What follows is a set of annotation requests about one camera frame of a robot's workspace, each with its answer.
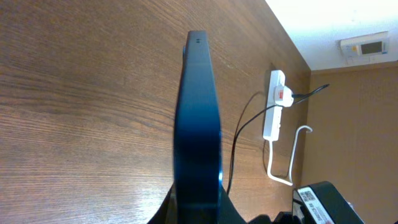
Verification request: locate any black USB charging cable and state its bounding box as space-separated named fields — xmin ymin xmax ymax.
xmin=226 ymin=83 xmax=330 ymax=196

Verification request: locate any white power strip cord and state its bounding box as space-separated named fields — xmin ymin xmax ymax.
xmin=266 ymin=124 xmax=313 ymax=187

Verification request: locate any white power strip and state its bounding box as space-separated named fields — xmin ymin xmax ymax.
xmin=262 ymin=70 xmax=285 ymax=141

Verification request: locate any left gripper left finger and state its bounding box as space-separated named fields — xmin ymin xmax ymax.
xmin=148 ymin=184 xmax=176 ymax=224

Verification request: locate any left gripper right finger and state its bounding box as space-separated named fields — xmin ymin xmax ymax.
xmin=218 ymin=186 xmax=246 ymax=224

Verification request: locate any white wall thermostat panel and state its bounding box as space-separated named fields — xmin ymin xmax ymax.
xmin=340 ymin=31 xmax=389 ymax=58

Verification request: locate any white USB charger plug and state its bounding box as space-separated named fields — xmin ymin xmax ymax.
xmin=274 ymin=85 xmax=294 ymax=107

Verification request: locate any blue Samsung Galaxy smartphone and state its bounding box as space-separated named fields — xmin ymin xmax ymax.
xmin=173 ymin=30 xmax=223 ymax=223

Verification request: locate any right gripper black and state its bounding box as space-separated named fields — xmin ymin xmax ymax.
xmin=249 ymin=181 xmax=364 ymax=224

